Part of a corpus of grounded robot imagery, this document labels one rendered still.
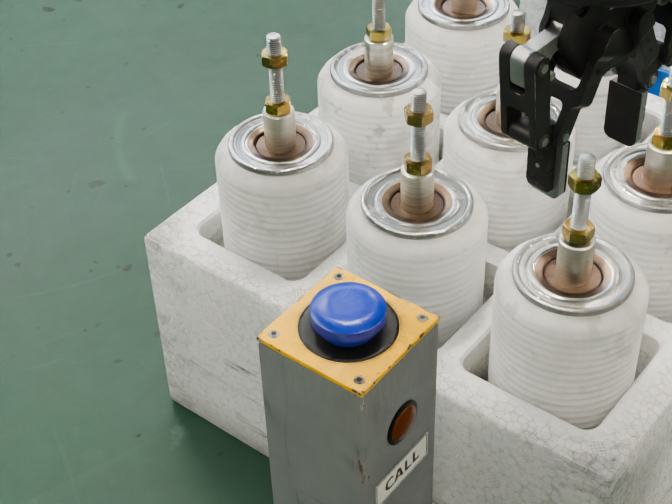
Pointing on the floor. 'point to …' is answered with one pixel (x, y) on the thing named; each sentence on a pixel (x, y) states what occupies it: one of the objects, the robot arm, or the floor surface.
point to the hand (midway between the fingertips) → (586, 145)
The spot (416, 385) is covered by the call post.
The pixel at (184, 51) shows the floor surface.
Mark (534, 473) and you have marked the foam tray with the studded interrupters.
